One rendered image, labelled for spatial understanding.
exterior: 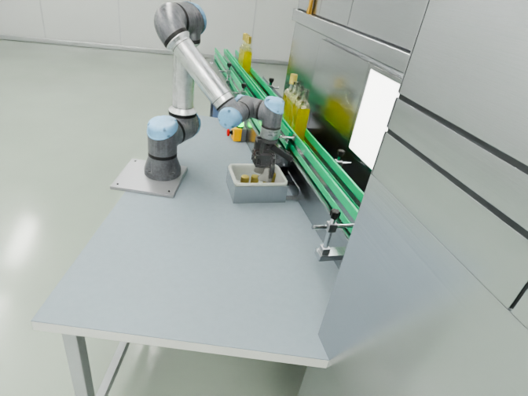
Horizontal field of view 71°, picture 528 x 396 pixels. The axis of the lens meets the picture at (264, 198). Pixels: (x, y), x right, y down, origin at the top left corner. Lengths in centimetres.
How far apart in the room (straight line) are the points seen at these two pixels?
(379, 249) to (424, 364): 21
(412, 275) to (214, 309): 58
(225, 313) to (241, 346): 11
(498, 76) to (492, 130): 7
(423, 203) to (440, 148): 9
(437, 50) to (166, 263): 91
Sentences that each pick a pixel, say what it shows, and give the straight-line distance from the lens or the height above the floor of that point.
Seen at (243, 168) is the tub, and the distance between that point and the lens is 159.
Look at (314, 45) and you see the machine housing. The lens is 202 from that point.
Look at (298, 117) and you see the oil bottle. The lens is 167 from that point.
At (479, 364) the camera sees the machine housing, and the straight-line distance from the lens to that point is 62.
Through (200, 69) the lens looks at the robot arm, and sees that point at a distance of 135.
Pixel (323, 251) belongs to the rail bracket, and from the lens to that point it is 112.
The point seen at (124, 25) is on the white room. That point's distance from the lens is 746.
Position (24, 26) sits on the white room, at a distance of 773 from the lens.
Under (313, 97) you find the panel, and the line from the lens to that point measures 189.
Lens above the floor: 155
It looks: 31 degrees down
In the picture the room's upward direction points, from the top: 9 degrees clockwise
